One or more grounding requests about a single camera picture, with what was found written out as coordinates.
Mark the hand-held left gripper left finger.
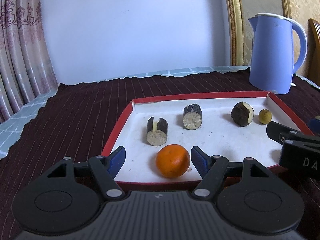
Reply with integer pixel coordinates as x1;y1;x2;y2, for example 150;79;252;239
46;145;127;202

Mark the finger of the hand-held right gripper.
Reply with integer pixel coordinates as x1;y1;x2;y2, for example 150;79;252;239
309;118;320;132
266;121;320;145

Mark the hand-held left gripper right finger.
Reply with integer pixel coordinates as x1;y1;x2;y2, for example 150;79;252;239
190;146;269;202

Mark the small yellow round fruit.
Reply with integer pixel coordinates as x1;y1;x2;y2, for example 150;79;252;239
258;109;272;125

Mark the orange mandarin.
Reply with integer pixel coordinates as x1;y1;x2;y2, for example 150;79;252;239
155;144;191;179

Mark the red-edged white tray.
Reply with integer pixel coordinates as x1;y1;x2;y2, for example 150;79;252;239
101;91;317;187

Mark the partly peeled dark sugarcane piece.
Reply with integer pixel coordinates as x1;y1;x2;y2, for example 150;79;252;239
230;101;255;127

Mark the split dark sugarcane piece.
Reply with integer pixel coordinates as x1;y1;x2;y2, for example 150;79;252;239
146;116;169;147

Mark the dark red striped tablecloth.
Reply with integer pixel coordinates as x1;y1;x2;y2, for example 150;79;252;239
0;67;320;233

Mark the blue electric kettle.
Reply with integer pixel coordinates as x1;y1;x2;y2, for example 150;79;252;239
248;13;307;95

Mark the wooden chair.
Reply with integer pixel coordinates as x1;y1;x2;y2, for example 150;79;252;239
308;18;320;85

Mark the pink patterned curtain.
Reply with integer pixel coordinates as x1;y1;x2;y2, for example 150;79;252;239
0;0;60;124

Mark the gold ornate frame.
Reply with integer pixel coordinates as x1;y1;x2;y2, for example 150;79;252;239
222;0;293;67

